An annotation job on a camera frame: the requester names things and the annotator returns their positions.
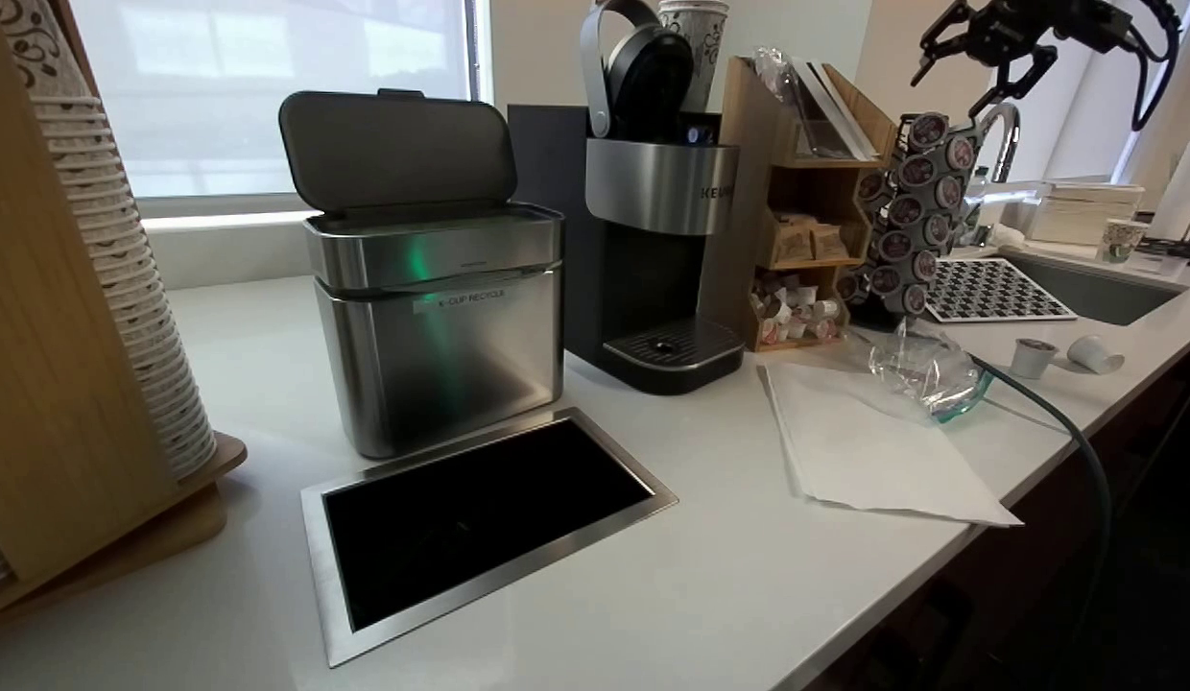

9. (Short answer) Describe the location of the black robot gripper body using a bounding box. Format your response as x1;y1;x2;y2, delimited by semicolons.
973;0;1132;53

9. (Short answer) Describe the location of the black rotating pod rack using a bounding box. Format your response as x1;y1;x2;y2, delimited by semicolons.
837;116;980;330

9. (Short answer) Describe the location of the white coffee pod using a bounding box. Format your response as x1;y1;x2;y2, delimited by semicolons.
1068;336;1124;371
1008;336;1054;381

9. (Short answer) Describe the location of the white coffee pod lying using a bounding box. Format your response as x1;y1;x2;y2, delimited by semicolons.
1068;336;1124;371

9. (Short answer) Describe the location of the black silver coffee machine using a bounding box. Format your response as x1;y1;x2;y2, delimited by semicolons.
505;0;741;395

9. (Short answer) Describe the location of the chrome sink faucet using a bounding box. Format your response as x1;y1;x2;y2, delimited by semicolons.
968;102;1043;211

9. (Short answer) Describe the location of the white box by sink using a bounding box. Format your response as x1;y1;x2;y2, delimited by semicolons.
1026;182;1145;244

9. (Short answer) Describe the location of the wooden condiment organizer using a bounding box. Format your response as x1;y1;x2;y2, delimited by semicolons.
697;58;881;350

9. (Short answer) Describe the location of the patterned paper cup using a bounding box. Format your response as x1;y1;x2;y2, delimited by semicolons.
659;0;729;110

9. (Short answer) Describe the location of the checkerboard calibration board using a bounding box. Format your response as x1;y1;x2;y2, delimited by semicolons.
929;257;1073;327

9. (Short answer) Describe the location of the clear glass bowl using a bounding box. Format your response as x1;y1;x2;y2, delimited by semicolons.
866;321;991;422

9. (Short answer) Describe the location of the white paper sheet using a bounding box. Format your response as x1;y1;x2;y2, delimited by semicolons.
761;363;1017;525

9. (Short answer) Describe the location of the stainless steel trash bin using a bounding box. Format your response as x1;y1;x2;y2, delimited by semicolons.
277;90;561;461

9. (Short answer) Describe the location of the steel framed counter opening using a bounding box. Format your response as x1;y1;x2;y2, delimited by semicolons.
299;405;671;666

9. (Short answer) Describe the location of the stack of paper cups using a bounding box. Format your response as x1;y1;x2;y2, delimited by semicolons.
0;0;224;483

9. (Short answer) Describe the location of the wooden cup dispenser stand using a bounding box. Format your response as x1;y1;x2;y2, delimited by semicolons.
0;0;244;624

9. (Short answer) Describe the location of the dark green cable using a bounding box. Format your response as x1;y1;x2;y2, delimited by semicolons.
964;351;1117;569

